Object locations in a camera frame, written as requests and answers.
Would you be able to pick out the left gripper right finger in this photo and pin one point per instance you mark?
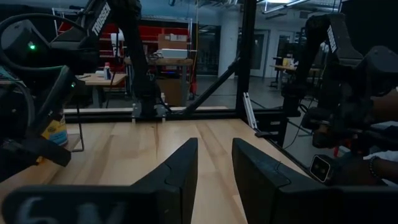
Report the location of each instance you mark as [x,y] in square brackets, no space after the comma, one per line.
[264,193]

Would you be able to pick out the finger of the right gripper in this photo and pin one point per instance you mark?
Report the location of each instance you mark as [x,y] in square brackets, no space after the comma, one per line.
[40,152]

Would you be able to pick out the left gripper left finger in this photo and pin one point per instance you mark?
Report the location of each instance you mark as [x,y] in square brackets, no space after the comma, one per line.
[168,193]

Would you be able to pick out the yellow fish oil bottle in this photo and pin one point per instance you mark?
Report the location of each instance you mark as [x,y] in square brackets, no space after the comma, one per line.
[57,133]

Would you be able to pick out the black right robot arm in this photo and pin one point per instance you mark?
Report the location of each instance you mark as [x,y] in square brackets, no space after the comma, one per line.
[138,62]

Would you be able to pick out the person's forearm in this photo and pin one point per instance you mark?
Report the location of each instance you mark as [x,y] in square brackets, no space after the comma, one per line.
[385,105]
[351,171]

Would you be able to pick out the light wooden table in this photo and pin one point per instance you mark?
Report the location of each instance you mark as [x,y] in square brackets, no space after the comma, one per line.
[102,79]

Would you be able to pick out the small spray bottle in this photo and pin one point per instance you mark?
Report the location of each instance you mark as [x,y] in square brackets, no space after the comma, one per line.
[107,71]

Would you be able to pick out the person's smartwatch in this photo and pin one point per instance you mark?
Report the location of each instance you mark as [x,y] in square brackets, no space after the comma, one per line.
[320,168]

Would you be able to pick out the large cardboard box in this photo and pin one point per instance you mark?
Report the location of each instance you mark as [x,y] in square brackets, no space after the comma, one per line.
[170,91]

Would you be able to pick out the red storage rack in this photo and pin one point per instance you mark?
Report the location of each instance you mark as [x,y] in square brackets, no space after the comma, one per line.
[149,34]

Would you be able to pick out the wooden workbench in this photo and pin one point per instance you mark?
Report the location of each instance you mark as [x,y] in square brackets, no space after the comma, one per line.
[174,61]

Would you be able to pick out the white flat device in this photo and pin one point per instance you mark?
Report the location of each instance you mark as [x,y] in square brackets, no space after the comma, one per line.
[173,53]

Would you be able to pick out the distant wooden table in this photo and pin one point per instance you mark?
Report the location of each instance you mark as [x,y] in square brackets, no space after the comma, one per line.
[286,67]

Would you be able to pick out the white structural column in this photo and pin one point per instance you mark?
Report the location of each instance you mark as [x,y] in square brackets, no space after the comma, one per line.
[230,46]

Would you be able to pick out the ceiling light bar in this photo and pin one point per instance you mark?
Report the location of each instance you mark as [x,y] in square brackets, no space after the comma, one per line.
[280,4]

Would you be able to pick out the silver aluminium bracket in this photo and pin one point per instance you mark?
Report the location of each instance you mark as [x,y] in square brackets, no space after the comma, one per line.
[250,110]

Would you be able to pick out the black aluminium rig frame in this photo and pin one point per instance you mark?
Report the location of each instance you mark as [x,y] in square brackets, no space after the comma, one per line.
[245,62]

